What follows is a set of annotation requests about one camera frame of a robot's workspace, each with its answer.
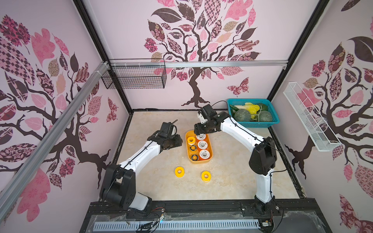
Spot teal plastic basket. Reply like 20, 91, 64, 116
227, 99, 280, 128

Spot aluminium rail back wall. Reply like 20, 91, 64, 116
111, 59, 288, 68

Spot yellow toy corn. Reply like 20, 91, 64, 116
235, 103, 260, 119

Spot black yellow tape roll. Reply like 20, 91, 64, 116
189, 145, 197, 151
191, 154, 199, 161

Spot green melon right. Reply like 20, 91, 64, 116
258, 111, 273, 122

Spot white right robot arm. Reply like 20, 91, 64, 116
194, 104, 277, 215

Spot orange tape roll mid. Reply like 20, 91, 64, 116
198, 140, 208, 150

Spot aluminium rail wall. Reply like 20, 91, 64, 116
1, 61, 109, 221
111, 59, 288, 68

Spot black wire wall basket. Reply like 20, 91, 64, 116
102, 58, 167, 90

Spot yellow plastic storage box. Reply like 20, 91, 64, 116
185, 130, 213, 164

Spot green melon left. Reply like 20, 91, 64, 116
234, 109, 251, 122

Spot orange tape roll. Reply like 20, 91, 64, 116
196, 134, 207, 141
199, 150, 211, 160

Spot aluminium rail left wall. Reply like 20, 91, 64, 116
1, 61, 109, 221

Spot green melon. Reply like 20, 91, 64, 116
234, 109, 251, 122
258, 111, 273, 122

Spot white wire wall shelf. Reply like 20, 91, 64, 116
283, 82, 342, 152

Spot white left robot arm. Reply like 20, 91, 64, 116
100, 122, 183, 213

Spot white slotted cable duct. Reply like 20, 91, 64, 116
92, 219, 260, 233

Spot black base frame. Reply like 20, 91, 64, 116
80, 198, 331, 233

